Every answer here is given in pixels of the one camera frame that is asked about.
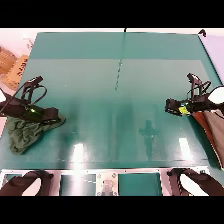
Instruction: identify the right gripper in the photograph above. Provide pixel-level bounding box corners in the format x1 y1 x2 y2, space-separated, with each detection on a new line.
164 97 188 117

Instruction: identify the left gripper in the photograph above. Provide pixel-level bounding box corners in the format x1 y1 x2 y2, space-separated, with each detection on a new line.
41 105 62 124

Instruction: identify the green garment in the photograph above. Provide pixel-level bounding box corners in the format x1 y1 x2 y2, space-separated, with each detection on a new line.
7 112 67 156

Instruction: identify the red-brown garment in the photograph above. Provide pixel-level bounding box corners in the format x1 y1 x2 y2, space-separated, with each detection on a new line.
190 111 224 169

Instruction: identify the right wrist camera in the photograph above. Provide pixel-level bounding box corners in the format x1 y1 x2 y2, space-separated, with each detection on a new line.
185 72 212 98

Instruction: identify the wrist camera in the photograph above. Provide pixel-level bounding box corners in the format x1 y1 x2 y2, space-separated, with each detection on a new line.
19 75 48 104
185 72 212 98

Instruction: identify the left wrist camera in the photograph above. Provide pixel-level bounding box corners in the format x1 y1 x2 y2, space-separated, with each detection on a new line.
19 75 48 104

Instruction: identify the silver frame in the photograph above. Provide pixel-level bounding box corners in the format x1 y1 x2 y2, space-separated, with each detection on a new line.
0 166 224 197

